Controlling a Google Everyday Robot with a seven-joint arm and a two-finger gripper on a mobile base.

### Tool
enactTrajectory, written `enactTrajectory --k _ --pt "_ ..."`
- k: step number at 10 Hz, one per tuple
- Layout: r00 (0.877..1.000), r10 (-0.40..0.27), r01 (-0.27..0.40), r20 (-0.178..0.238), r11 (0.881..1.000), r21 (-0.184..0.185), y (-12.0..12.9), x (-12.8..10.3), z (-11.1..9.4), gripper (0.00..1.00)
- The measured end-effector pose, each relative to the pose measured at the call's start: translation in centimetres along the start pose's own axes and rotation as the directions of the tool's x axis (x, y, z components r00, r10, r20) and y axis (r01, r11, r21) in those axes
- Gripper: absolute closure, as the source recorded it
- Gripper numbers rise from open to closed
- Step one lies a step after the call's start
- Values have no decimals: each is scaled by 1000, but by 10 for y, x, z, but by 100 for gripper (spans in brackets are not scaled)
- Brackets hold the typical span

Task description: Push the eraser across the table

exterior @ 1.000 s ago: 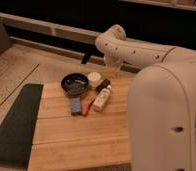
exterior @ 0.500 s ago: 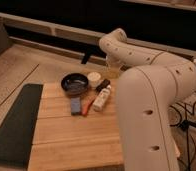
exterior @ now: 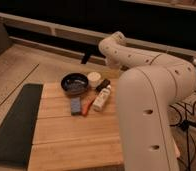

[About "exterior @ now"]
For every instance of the small white round container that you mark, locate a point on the small white round container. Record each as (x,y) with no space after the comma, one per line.
(94,79)

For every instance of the blue eraser block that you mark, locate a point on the blue eraser block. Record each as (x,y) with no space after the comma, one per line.
(76,106)

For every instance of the white bottle black cap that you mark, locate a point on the white bottle black cap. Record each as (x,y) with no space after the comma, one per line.
(101,99)

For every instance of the black bowl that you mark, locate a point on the black bowl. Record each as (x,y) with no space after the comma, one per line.
(74,83)

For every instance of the orange handled tool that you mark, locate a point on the orange handled tool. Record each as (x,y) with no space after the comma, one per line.
(87,106)

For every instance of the dark floor mat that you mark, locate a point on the dark floor mat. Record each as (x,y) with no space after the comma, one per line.
(17,129)

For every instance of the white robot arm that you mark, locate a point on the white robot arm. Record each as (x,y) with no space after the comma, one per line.
(153,81)

